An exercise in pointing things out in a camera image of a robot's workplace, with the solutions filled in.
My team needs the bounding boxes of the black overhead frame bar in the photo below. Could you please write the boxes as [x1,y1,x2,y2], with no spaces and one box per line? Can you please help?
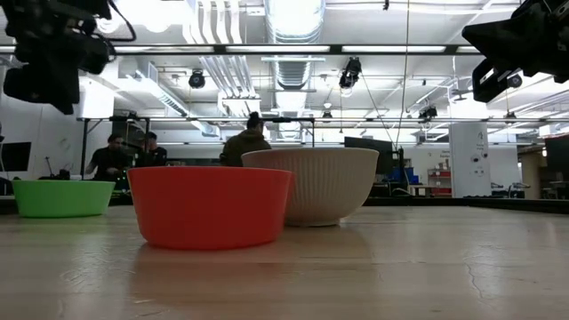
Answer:
[0,43,481,56]

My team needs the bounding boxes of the white column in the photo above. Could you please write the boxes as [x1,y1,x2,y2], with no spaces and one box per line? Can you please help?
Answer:
[448,121,493,198]

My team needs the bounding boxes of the black background rig frame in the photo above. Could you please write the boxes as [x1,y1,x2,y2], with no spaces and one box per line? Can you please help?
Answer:
[76,116,317,181]

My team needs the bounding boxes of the black monitor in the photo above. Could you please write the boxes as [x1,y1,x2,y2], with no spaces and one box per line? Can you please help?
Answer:
[343,136,395,175]
[0,141,33,173]

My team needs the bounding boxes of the white rectangular air duct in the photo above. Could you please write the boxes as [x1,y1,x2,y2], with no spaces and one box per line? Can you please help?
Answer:
[132,60,222,138]

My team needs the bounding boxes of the white ribbed bowl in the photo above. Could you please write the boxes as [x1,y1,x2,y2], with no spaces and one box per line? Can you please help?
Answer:
[241,147,381,228]

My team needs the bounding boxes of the red plastic bowl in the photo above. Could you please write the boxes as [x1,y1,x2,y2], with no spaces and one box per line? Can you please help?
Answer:
[127,166,293,251]

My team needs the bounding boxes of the person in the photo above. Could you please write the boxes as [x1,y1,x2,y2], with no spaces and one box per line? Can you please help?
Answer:
[219,111,273,168]
[85,132,135,181]
[140,131,169,168]

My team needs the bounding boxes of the black hanging ceiling camera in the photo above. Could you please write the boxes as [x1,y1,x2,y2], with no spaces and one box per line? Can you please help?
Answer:
[338,56,363,90]

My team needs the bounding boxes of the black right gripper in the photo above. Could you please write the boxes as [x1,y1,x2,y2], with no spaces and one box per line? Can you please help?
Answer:
[461,0,569,104]

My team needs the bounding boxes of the red shelf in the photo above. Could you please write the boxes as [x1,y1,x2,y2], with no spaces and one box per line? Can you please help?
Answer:
[427,167,453,197]

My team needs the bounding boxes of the green plastic bowl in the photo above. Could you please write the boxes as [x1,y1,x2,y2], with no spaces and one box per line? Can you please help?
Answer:
[12,179,116,219]

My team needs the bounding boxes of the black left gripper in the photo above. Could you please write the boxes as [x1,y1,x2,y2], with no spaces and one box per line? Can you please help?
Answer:
[0,0,112,116]

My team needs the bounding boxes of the dark monitor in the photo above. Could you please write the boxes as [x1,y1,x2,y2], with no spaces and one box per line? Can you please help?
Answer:
[544,134,569,183]

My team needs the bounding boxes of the blue boxes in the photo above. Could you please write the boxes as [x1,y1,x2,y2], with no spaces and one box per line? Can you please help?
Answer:
[390,166,421,186]

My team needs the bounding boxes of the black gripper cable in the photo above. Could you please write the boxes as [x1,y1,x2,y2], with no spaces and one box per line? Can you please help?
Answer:
[100,0,138,45]

